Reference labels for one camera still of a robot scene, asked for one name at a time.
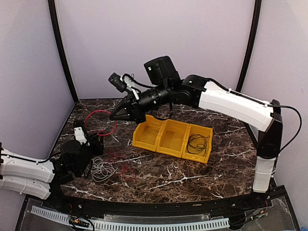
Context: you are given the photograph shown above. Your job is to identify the yellow bin left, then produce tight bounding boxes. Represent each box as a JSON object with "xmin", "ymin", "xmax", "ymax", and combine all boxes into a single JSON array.
[{"xmin": 132, "ymin": 115, "xmax": 166, "ymax": 152}]

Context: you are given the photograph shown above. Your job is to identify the black cable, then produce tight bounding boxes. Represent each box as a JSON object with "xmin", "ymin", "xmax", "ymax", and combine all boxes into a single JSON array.
[{"xmin": 187, "ymin": 133, "xmax": 211, "ymax": 156}]

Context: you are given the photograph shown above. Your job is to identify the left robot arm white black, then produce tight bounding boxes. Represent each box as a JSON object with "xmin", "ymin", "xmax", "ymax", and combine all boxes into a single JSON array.
[{"xmin": 0, "ymin": 131, "xmax": 104, "ymax": 210}]

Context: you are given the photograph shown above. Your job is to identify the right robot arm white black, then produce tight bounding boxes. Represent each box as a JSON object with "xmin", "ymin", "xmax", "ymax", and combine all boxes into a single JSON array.
[{"xmin": 108, "ymin": 56, "xmax": 284, "ymax": 209}]

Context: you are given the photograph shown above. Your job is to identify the left black frame post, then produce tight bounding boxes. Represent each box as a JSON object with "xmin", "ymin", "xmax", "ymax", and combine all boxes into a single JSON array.
[{"xmin": 48, "ymin": 0, "xmax": 79, "ymax": 104}]

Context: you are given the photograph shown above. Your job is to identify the right black frame post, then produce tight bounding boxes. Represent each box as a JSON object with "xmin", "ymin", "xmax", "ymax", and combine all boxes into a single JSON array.
[{"xmin": 232, "ymin": 0, "xmax": 262, "ymax": 104}]

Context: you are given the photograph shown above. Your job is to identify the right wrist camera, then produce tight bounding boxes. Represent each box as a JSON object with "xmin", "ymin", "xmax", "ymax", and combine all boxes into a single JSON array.
[{"xmin": 108, "ymin": 73, "xmax": 141, "ymax": 100}]

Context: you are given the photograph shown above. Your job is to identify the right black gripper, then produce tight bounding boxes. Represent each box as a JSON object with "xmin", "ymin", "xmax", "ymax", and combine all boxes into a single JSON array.
[{"xmin": 109, "ymin": 81, "xmax": 172, "ymax": 123}]

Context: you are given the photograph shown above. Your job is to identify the white cable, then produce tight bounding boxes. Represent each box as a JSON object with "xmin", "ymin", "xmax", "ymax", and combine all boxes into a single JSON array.
[{"xmin": 90, "ymin": 156, "xmax": 118, "ymax": 182}]

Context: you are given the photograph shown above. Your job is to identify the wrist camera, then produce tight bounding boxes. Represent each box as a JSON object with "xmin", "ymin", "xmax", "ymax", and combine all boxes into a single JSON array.
[
  {"xmin": 108, "ymin": 73, "xmax": 141, "ymax": 100},
  {"xmin": 73, "ymin": 120, "xmax": 90, "ymax": 146}
]

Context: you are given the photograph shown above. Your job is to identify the black front rail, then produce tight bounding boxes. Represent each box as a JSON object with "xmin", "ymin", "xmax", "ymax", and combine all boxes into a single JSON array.
[{"xmin": 25, "ymin": 188, "xmax": 278, "ymax": 218}]

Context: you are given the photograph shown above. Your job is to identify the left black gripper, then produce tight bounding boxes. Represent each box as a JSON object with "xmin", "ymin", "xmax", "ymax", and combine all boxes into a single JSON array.
[{"xmin": 76, "ymin": 131, "xmax": 103, "ymax": 176}]

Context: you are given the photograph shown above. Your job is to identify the yellow bin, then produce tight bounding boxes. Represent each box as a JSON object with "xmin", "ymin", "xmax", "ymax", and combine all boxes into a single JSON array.
[
  {"xmin": 156, "ymin": 119, "xmax": 189, "ymax": 158},
  {"xmin": 182, "ymin": 124, "xmax": 213, "ymax": 164},
  {"xmin": 132, "ymin": 115, "xmax": 166, "ymax": 152}
]

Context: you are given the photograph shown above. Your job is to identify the white slotted cable duct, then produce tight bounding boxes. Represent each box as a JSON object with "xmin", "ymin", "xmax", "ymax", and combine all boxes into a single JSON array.
[{"xmin": 31, "ymin": 206, "xmax": 230, "ymax": 231}]

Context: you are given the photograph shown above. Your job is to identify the black frame post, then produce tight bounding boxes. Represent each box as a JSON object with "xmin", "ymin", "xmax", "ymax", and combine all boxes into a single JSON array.
[
  {"xmin": 232, "ymin": 0, "xmax": 262, "ymax": 104},
  {"xmin": 48, "ymin": 0, "xmax": 79, "ymax": 104}
]

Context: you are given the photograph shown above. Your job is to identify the yellow bin middle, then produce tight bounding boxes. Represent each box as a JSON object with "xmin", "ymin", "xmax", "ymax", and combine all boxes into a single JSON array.
[{"xmin": 156, "ymin": 119, "xmax": 189, "ymax": 158}]

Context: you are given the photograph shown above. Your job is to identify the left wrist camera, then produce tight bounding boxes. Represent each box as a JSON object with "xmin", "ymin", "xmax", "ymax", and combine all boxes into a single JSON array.
[{"xmin": 73, "ymin": 120, "xmax": 90, "ymax": 146}]

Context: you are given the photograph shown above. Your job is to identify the yellow bin right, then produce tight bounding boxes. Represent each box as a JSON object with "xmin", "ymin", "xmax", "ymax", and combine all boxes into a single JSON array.
[{"xmin": 182, "ymin": 124, "xmax": 213, "ymax": 164}]

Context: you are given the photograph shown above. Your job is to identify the red cable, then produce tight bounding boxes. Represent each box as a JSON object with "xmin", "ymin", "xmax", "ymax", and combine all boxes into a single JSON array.
[{"xmin": 84, "ymin": 109, "xmax": 135, "ymax": 180}]

